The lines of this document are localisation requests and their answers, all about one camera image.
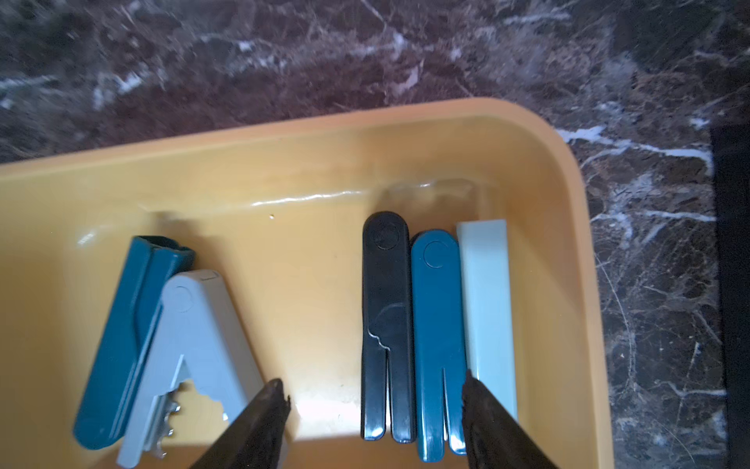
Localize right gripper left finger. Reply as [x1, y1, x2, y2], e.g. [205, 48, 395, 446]
[191, 378, 291, 469]

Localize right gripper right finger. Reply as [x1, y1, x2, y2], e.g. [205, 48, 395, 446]
[462, 371, 558, 469]

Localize grey pliers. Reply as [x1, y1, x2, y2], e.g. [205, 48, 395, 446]
[117, 270, 271, 468]

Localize black pliers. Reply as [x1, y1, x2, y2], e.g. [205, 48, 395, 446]
[361, 211, 417, 444]

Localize mint green pliers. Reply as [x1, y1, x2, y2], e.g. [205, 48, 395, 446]
[457, 220, 518, 418]

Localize yellow plastic storage tray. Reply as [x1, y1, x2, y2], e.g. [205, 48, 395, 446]
[1, 99, 614, 468]

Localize black white checkerboard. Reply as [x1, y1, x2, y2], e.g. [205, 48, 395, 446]
[711, 123, 749, 468]

